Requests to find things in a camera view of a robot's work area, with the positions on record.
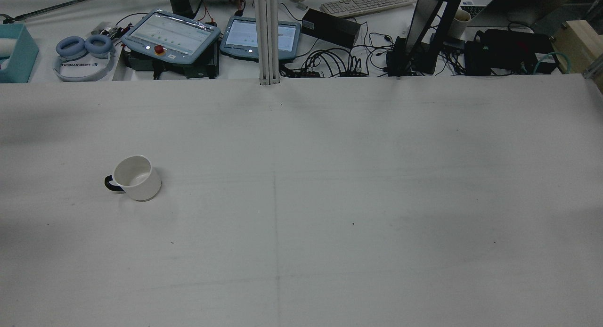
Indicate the white paper cup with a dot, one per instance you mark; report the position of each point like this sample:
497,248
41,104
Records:
459,23

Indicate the teach pendant without red button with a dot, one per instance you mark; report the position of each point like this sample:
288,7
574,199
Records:
245,37

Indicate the black rectangular power box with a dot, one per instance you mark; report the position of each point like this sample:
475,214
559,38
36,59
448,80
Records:
330,28

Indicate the black docking hub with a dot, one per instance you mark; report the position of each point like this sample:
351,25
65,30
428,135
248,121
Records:
399,58

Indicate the white computer keyboard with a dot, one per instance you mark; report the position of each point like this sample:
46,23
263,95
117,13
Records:
367,2

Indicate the black monitor stand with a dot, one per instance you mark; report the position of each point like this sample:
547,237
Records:
443,39

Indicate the dark grey computer monitor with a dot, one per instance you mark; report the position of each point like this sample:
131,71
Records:
424,16

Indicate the black mini computer red logo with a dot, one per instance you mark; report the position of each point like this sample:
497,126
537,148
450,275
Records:
518,49

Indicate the blue padded headphones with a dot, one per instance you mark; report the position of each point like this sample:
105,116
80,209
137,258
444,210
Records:
85,45

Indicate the silver laptop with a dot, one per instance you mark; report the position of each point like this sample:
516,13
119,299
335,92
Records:
513,9

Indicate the metal rod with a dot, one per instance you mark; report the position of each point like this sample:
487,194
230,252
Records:
61,5

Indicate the teal storage box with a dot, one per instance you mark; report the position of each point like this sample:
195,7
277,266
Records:
21,53

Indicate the light wooden box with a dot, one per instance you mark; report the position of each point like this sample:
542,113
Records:
582,42

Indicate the aluminium profile post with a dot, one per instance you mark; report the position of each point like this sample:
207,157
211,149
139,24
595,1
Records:
267,35

